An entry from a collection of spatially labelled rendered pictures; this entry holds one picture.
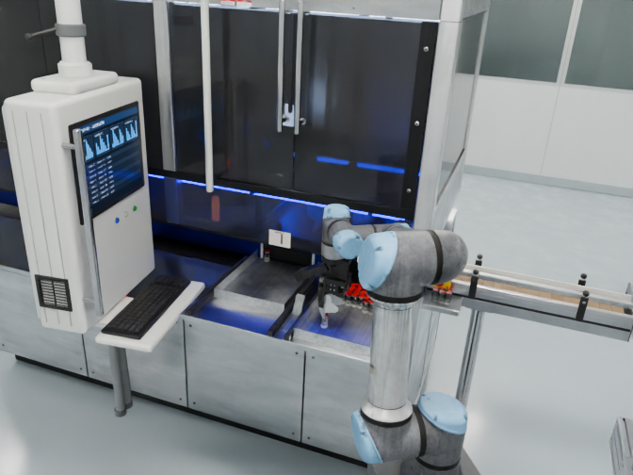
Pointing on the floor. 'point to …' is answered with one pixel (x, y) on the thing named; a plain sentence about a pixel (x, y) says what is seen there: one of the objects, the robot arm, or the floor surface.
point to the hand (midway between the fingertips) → (323, 312)
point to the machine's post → (436, 132)
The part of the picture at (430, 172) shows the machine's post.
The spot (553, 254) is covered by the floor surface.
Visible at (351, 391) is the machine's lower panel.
